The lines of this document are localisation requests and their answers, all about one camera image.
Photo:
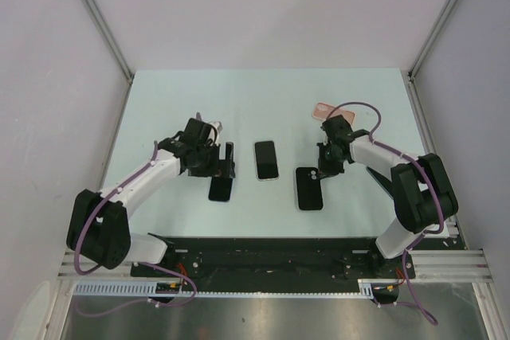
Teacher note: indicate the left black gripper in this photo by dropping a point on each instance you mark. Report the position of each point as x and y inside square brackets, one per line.
[219, 167]

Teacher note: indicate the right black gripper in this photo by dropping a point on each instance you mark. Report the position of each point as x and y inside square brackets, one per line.
[323, 169]

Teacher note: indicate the white-edged black smartphone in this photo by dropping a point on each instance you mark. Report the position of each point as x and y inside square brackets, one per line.
[266, 160]

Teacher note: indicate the black phone case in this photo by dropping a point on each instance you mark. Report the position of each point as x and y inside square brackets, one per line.
[308, 189]

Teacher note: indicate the blue-edged black smartphone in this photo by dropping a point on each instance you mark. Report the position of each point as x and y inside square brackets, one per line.
[220, 189]

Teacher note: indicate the pink phone case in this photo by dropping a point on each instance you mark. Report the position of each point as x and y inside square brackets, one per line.
[322, 111]

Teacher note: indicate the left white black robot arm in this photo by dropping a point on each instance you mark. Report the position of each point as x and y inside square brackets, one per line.
[99, 232]

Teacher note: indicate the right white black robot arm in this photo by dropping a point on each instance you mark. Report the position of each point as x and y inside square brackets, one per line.
[422, 193]

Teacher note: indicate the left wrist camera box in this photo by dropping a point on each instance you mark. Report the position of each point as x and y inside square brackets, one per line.
[215, 130]

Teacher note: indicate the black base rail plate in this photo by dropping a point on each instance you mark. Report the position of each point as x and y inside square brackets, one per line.
[311, 263]

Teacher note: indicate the white slotted cable duct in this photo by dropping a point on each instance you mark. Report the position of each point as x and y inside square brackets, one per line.
[156, 289]

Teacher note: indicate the left aluminium frame post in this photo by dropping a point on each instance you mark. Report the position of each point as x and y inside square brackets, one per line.
[108, 37]

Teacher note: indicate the aluminium frame post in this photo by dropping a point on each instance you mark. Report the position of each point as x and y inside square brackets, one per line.
[108, 37]
[440, 23]

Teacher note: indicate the right aluminium frame post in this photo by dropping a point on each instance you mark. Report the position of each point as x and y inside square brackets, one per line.
[440, 23]

